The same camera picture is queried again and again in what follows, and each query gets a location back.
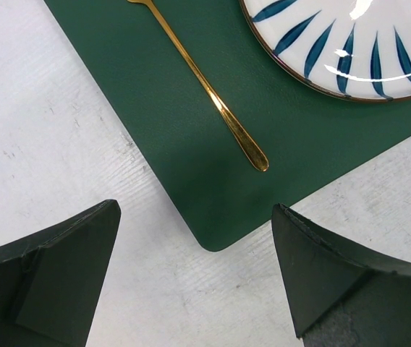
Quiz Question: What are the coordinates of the green placemat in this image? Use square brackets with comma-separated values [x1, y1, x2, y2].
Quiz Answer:
[47, 1, 411, 252]

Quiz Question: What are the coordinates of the gold fork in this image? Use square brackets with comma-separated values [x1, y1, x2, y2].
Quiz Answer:
[130, 0, 269, 172]

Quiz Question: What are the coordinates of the white plate with black stripes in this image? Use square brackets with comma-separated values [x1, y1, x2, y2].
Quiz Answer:
[240, 0, 411, 103]

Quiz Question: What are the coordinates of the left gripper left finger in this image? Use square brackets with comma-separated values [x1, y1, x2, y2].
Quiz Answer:
[0, 200, 121, 346]

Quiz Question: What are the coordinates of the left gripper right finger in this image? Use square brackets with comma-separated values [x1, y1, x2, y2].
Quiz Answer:
[271, 204, 411, 346]

